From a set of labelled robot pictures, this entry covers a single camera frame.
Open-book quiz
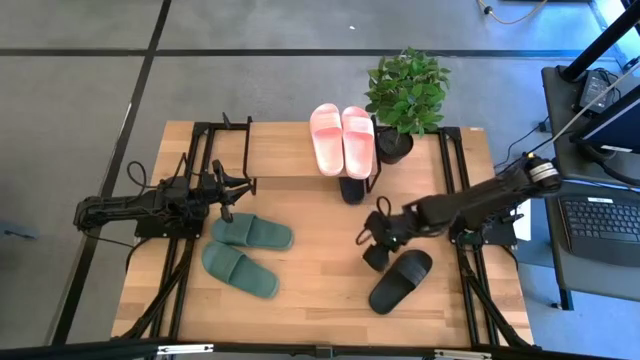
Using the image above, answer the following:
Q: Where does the black rig crossbar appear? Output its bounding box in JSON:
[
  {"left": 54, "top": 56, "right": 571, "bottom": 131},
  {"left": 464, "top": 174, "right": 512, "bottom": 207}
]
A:
[{"left": 0, "top": 338, "right": 640, "bottom": 360}]

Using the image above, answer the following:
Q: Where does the yellow cable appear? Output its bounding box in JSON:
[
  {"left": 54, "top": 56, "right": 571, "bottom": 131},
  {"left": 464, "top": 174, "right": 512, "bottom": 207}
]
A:
[{"left": 476, "top": 0, "right": 550, "bottom": 26}]

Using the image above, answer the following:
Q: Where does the black aluminium mounting frame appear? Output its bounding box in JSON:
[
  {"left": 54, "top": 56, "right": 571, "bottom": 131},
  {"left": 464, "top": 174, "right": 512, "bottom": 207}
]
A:
[
  {"left": 437, "top": 125, "right": 534, "bottom": 349},
  {"left": 113, "top": 121, "right": 217, "bottom": 342}
]

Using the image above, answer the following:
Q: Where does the black slide sandal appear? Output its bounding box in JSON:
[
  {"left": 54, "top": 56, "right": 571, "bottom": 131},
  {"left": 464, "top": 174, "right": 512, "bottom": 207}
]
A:
[
  {"left": 338, "top": 176, "right": 368, "bottom": 206},
  {"left": 368, "top": 249, "right": 434, "bottom": 316}
]

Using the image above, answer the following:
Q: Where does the grey office desk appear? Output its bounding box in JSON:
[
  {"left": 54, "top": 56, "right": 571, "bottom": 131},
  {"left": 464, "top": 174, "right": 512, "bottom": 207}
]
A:
[{"left": 540, "top": 64, "right": 640, "bottom": 312}]

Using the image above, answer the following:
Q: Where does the black plant pot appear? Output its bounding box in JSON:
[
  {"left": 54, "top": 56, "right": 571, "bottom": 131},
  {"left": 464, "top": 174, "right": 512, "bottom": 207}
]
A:
[{"left": 375, "top": 125, "right": 416, "bottom": 166}]

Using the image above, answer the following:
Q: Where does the pink slide sandal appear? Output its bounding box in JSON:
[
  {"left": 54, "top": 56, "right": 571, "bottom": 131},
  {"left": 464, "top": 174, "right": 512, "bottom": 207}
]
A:
[
  {"left": 340, "top": 105, "right": 377, "bottom": 181},
  {"left": 308, "top": 102, "right": 346, "bottom": 178}
]

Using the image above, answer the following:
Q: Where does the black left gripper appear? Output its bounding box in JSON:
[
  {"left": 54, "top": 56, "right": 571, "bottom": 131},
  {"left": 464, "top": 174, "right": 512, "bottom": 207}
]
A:
[{"left": 192, "top": 158, "right": 253, "bottom": 225}]

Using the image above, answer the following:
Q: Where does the black metal pole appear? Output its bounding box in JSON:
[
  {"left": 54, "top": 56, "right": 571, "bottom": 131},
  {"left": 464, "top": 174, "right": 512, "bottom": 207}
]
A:
[{"left": 558, "top": 0, "right": 640, "bottom": 84}]

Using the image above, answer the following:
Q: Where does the green slide sandal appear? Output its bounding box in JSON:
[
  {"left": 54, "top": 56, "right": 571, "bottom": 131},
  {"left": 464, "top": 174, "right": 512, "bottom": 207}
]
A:
[
  {"left": 200, "top": 241, "right": 281, "bottom": 301},
  {"left": 210, "top": 212, "right": 296, "bottom": 252}
]

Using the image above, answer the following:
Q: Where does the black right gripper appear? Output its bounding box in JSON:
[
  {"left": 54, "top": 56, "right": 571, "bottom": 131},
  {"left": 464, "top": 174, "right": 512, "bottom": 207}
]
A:
[{"left": 355, "top": 204, "right": 419, "bottom": 274}]

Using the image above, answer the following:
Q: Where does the black power adapter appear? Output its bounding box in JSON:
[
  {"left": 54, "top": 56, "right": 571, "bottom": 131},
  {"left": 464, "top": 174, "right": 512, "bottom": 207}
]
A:
[{"left": 578, "top": 69, "right": 620, "bottom": 114}]

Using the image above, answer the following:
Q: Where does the black computer monitor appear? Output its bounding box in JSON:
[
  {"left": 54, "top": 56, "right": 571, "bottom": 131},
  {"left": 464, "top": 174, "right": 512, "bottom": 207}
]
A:
[{"left": 569, "top": 83, "right": 640, "bottom": 157}]

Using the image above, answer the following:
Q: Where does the black computer keyboard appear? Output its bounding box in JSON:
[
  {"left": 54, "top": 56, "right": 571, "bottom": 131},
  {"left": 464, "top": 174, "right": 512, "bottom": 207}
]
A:
[{"left": 558, "top": 195, "right": 640, "bottom": 268}]

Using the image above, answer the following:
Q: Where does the green leafy plant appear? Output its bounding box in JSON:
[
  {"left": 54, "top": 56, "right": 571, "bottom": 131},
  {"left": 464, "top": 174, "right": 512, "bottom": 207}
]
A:
[{"left": 364, "top": 46, "right": 453, "bottom": 139}]

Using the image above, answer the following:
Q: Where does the wooden shelf with black frame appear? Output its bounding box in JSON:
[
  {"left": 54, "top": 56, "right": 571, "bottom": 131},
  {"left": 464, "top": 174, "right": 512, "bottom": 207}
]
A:
[{"left": 221, "top": 112, "right": 384, "bottom": 197}]

